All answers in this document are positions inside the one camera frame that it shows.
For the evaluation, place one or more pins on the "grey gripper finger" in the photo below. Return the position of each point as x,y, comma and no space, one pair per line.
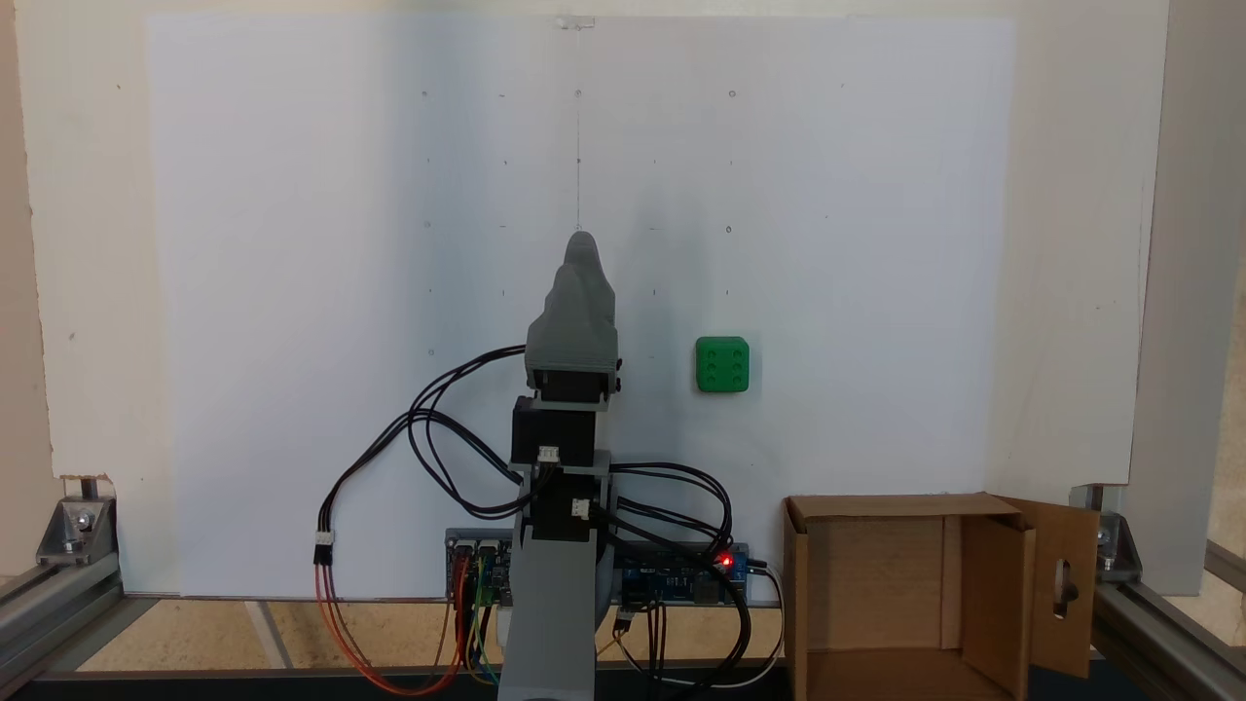
596,307
560,307

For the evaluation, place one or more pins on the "green dice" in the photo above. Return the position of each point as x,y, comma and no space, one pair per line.
722,365

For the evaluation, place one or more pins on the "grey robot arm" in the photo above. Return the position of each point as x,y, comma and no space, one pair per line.
550,623

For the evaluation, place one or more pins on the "blue circuit board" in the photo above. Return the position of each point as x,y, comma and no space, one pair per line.
681,579

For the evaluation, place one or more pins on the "white paper sheet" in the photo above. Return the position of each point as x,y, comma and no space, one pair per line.
292,292

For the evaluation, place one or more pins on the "clear tape piece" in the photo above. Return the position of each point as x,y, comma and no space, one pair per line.
574,22

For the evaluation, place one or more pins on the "cardboard box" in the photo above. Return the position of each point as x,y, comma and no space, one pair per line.
876,584

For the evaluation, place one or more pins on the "metal corner bracket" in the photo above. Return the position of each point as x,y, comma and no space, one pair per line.
1115,550
78,531

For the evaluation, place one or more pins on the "aluminium frame rail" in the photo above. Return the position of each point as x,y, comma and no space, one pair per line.
1168,643
49,613

